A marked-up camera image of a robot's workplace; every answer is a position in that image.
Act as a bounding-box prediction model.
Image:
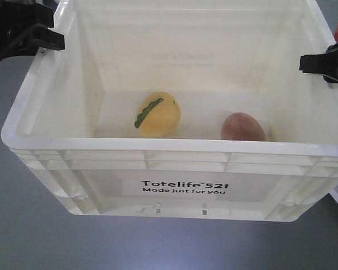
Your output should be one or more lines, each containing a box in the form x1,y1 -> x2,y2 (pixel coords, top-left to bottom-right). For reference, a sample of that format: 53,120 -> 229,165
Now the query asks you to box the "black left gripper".
0,1 -> 65,61

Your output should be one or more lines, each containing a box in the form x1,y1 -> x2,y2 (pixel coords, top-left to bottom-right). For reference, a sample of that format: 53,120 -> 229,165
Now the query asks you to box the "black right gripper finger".
299,43 -> 338,83

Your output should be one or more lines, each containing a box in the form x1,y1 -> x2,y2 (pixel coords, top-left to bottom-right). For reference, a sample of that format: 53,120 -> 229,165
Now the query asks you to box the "pink egg plush toy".
221,112 -> 266,141

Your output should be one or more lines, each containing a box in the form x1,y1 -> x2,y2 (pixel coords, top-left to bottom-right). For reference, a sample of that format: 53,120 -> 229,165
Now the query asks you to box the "cream egg plush green stripe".
134,92 -> 181,138

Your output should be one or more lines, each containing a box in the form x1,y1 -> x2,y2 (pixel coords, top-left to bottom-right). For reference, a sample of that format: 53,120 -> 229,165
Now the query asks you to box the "white plastic tote box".
1,1 -> 338,222

